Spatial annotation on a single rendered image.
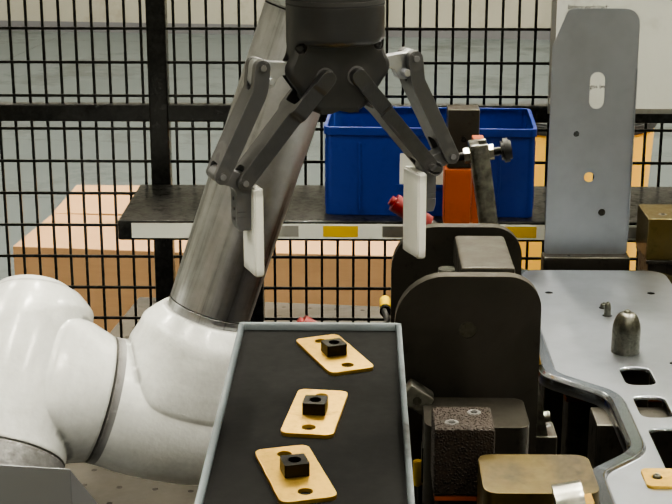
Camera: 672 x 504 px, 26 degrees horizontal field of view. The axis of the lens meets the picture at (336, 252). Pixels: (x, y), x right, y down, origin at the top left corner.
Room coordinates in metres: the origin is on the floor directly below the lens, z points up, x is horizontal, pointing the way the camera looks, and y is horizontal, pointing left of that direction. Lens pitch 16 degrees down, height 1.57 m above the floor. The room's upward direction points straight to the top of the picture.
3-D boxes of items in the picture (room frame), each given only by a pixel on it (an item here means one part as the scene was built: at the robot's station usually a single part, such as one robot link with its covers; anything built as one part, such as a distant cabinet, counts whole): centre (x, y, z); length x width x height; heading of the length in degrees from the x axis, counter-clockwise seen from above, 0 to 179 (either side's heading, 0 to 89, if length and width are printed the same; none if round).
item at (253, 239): (1.08, 0.06, 1.27); 0.03 x 0.01 x 0.07; 21
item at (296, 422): (0.99, 0.02, 1.17); 0.08 x 0.04 x 0.01; 172
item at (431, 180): (1.14, -0.08, 1.30); 0.03 x 0.01 x 0.05; 111
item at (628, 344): (1.55, -0.33, 1.02); 0.03 x 0.03 x 0.07
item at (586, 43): (1.94, -0.35, 1.17); 0.12 x 0.01 x 0.34; 89
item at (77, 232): (4.29, 0.33, 0.21); 1.24 x 0.89 x 0.43; 79
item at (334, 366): (1.11, 0.00, 1.17); 0.08 x 0.04 x 0.01; 21
